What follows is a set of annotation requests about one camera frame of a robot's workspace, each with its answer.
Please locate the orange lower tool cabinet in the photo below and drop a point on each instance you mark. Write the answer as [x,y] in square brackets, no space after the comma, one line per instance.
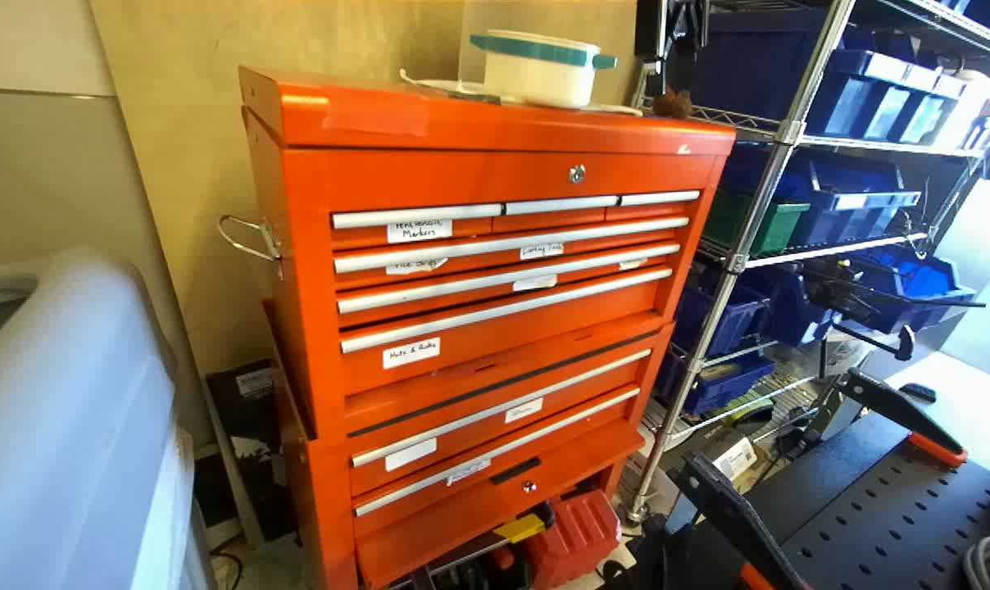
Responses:
[406,545]

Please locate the black hand tool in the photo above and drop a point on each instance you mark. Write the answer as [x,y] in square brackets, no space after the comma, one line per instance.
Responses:
[875,332]

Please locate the white container with teal band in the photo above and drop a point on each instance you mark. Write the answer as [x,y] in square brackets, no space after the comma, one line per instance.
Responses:
[540,76]

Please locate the black box on floor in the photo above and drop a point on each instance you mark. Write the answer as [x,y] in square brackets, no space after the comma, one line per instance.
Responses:
[249,438]

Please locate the orange upper tool chest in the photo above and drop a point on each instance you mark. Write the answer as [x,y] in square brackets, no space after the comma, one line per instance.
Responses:
[463,164]

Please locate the white translucent plastic bin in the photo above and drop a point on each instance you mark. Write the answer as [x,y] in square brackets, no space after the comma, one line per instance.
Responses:
[70,438]

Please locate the large dark blue storage bin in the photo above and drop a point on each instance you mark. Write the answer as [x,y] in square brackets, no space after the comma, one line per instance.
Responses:
[753,61]

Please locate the blue bin with white label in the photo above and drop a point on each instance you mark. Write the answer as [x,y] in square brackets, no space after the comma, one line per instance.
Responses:
[891,104]

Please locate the black device on shelf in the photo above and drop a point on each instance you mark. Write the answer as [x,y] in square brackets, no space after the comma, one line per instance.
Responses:
[651,44]

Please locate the red tool case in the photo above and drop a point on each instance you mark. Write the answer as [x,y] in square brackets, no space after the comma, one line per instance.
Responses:
[573,537]

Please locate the yellow tool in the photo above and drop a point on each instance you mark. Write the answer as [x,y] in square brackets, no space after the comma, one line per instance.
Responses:
[520,529]

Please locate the green shelf bin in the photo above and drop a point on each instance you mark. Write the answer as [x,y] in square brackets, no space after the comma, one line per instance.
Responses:
[778,227]

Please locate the blue shelf bin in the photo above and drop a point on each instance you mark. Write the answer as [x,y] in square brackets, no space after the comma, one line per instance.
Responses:
[910,279]
[736,316]
[845,215]
[718,383]

